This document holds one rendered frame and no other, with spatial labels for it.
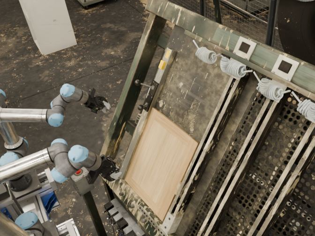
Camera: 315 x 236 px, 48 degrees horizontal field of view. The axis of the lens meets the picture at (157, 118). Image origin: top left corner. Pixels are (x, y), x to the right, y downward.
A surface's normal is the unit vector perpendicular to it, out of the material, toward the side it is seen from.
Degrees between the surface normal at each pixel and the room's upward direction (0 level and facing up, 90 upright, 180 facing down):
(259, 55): 57
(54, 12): 90
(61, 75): 0
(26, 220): 7
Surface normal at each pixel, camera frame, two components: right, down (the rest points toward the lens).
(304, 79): -0.72, -0.03
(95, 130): -0.11, -0.75
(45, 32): 0.47, 0.54
